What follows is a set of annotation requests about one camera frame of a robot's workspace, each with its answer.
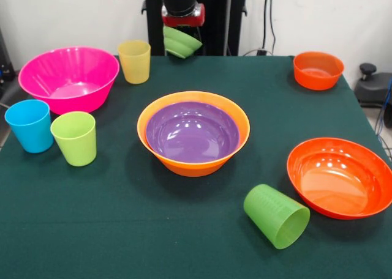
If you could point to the blue cup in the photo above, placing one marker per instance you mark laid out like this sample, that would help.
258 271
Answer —
30 126

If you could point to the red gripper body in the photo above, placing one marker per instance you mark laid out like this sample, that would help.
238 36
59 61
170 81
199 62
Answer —
183 20

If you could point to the large pink bowl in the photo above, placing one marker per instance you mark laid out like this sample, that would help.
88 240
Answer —
69 77

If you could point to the yellow cup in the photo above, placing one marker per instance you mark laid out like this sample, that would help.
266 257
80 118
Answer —
133 61

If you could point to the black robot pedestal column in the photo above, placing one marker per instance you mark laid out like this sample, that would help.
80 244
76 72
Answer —
220 16

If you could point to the small green bowl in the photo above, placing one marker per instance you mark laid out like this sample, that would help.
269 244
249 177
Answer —
179 42

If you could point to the dark equipment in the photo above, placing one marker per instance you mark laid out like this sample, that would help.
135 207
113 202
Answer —
4 68

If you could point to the dark green tablecloth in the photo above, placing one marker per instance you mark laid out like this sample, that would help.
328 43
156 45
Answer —
122 230

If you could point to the lime green cup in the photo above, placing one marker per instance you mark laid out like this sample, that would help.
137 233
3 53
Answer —
75 138

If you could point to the wide red-orange bowl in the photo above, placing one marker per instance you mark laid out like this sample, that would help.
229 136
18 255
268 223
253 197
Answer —
337 181

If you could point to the large orange bowl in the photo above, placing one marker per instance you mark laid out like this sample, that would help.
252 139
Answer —
190 169

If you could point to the black stand base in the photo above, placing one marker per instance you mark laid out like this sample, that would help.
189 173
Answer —
372 86

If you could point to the purple bowl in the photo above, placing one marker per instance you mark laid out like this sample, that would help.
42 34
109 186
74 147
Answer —
193 138

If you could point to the small orange bowl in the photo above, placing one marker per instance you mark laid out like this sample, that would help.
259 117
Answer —
318 77

